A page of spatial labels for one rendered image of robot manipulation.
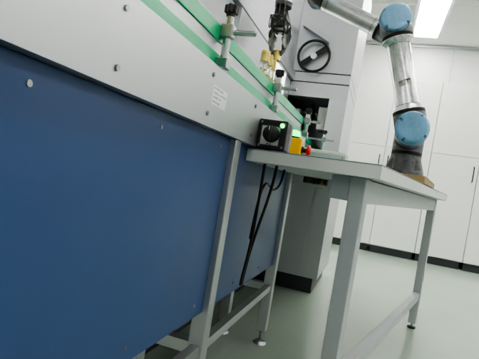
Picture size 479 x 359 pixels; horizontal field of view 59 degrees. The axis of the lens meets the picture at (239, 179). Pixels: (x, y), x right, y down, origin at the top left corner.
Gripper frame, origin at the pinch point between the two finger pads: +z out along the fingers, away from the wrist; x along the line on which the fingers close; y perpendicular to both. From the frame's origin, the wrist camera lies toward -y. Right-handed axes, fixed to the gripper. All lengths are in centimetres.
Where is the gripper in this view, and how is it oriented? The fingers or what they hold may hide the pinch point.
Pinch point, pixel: (276, 53)
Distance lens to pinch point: 189.1
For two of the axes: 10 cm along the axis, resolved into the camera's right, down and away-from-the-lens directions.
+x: 9.3, 1.5, -3.3
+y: -3.3, -0.5, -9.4
